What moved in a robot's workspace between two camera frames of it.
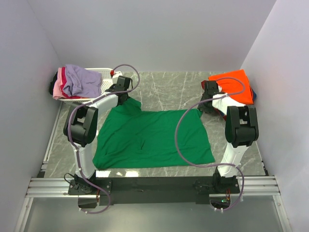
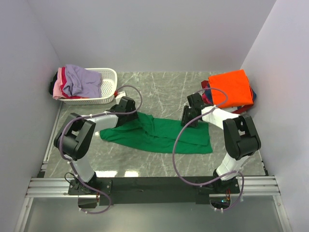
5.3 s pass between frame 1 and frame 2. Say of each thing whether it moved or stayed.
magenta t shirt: stayed
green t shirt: moved
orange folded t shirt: stayed
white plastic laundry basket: stayed
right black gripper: moved
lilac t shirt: stayed
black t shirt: stayed
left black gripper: moved
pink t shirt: stayed
